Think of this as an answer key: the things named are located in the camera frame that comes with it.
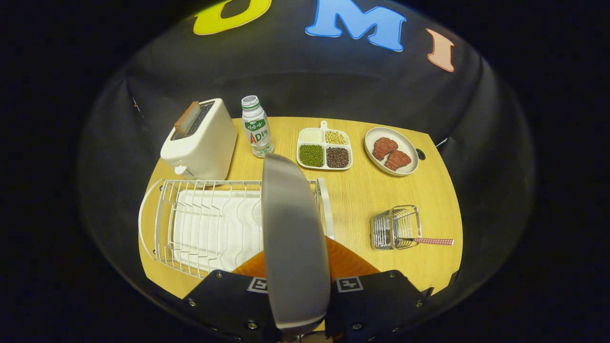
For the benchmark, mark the red meat piece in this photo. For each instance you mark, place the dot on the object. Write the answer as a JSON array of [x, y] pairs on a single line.
[[384, 147], [398, 160]]

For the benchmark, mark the dark red beans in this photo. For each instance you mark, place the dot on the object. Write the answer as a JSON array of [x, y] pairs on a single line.
[[338, 157]]

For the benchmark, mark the white drip tray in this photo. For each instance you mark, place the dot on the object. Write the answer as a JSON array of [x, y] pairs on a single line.
[[214, 228]]

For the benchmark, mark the white toaster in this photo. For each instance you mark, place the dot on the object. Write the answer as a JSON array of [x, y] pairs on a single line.
[[209, 143]]

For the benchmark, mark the green mung beans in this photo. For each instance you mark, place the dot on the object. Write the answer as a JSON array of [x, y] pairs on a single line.
[[311, 156]]

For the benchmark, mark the black backdrop cloth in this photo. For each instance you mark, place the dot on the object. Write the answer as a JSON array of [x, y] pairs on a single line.
[[310, 81]]

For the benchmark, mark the beige round plate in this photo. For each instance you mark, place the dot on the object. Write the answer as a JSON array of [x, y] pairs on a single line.
[[293, 238]]

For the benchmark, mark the yellow soybeans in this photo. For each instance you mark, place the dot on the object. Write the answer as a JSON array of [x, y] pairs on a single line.
[[336, 137]]

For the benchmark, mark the white plastic drink bottle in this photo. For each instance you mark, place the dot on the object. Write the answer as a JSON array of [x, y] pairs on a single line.
[[257, 128]]

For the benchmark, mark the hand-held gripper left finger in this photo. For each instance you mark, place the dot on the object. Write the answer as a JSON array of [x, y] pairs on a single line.
[[224, 300]]

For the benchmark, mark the beige plate with meat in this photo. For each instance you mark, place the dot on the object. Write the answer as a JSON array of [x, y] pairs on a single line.
[[404, 143]]

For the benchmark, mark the brown toast slice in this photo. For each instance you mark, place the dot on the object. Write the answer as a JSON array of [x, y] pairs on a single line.
[[187, 120]]

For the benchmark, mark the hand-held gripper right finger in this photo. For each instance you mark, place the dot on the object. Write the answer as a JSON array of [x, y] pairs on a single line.
[[376, 305]]

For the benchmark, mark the white rice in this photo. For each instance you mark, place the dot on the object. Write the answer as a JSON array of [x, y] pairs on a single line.
[[310, 136]]

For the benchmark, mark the white divided tray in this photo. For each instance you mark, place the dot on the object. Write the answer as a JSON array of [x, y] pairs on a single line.
[[324, 145]]

